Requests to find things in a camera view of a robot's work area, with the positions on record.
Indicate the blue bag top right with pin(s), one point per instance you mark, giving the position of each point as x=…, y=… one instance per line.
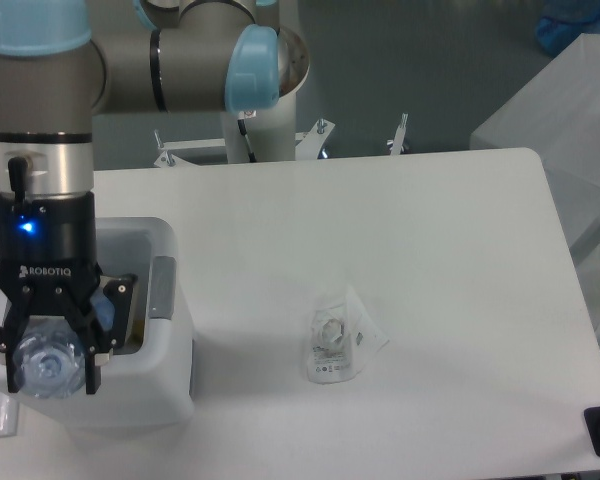
x=562, y=22

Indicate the white plastic wrapper package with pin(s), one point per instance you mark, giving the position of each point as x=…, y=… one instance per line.
x=343, y=339

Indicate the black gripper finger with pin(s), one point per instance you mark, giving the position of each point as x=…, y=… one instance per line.
x=102, y=319
x=12, y=331

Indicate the clear plastic water bottle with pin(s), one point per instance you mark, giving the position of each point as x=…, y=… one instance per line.
x=49, y=359

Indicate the translucent white box right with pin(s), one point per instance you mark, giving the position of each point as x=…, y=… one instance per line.
x=557, y=115

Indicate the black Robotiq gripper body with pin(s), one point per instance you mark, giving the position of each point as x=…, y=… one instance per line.
x=45, y=244

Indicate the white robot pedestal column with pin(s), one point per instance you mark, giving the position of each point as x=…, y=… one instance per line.
x=270, y=133

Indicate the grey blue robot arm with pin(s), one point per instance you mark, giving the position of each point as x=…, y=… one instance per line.
x=54, y=78

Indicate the white pedestal base frame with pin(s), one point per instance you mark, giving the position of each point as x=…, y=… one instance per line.
x=310, y=145

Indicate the white plastic trash can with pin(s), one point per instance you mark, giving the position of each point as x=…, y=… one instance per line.
x=148, y=381

